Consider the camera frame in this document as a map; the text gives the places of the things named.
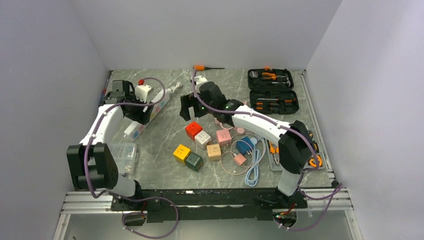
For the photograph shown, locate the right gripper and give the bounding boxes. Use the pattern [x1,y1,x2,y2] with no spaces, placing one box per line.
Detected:
[180,91,216,121]

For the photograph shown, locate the red cube socket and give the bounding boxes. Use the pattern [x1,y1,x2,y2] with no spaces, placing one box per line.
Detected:
[185,121,203,141]

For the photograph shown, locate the white power strip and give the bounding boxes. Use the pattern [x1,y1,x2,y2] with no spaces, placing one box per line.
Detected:
[123,90,170,142]

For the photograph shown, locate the white cube socket tiger print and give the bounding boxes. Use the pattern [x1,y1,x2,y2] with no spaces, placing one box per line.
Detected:
[194,130,212,149]

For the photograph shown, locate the pink cube socket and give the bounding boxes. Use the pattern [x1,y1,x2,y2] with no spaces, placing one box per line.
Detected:
[215,129,232,147]

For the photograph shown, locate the yellow cube socket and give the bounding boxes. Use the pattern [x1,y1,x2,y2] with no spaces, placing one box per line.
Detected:
[173,144,192,165]

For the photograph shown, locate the beige cube socket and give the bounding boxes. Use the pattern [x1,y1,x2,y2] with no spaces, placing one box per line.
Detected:
[206,144,222,162]

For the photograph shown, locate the pink round plug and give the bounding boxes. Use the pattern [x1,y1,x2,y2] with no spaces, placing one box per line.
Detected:
[214,118,245,135]

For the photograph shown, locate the green cube socket lion print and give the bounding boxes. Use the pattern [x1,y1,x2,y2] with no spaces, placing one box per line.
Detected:
[185,152,204,172]

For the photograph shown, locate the dark blue cube socket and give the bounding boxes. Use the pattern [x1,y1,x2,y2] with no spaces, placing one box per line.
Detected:
[235,136,255,155]

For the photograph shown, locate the light blue round plug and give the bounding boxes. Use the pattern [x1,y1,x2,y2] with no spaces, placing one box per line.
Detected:
[249,137,258,146]

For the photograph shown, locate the salmon usb charger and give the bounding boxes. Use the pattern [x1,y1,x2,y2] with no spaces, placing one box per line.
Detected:
[233,153,247,167]

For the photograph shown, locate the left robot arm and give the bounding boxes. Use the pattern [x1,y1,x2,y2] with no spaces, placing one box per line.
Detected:
[66,80,154,210]

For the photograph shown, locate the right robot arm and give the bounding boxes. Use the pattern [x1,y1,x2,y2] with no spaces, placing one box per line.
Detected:
[179,81,316,208]

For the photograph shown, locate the clear plastic screw box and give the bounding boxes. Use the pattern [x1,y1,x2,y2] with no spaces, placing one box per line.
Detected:
[109,143,138,177]

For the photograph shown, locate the black tool case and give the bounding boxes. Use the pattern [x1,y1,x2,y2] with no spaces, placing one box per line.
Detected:
[247,67,300,115]

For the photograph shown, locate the orange pliers in case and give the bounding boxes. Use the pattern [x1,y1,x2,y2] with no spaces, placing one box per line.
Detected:
[260,72,289,82]

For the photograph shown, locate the orange pliers in tray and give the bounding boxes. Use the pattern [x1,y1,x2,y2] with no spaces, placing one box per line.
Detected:
[268,141,280,165]

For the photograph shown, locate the grey tool tray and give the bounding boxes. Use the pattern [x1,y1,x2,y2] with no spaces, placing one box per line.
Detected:
[266,140,324,172]

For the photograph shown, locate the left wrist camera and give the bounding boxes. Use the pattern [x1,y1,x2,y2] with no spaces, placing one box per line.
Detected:
[134,79,154,103]

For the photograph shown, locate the white coiled power cable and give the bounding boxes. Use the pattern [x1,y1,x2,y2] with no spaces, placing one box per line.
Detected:
[165,81,183,95]

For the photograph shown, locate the orange handled screwdriver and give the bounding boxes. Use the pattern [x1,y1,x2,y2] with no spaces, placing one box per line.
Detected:
[193,65,224,72]

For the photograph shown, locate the thin pink charging cable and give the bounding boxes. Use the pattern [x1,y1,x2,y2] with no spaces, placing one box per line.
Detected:
[220,132,266,175]

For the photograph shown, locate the light blue power cable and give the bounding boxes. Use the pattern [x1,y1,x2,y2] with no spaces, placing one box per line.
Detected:
[244,139,268,188]

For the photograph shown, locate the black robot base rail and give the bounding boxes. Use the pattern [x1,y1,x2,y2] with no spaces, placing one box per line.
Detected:
[110,187,308,223]

